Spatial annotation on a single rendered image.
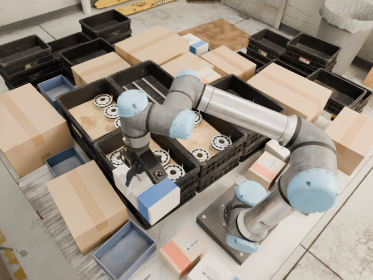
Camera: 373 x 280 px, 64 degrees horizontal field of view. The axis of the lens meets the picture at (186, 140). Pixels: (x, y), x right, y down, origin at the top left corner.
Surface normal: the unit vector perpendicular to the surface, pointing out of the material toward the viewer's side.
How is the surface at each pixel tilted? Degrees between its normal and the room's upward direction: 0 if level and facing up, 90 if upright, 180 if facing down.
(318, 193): 86
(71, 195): 0
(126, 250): 0
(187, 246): 0
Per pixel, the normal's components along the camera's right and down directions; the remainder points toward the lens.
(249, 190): 0.10, -0.72
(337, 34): -0.56, 0.65
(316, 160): -0.15, -0.66
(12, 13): 0.69, 0.56
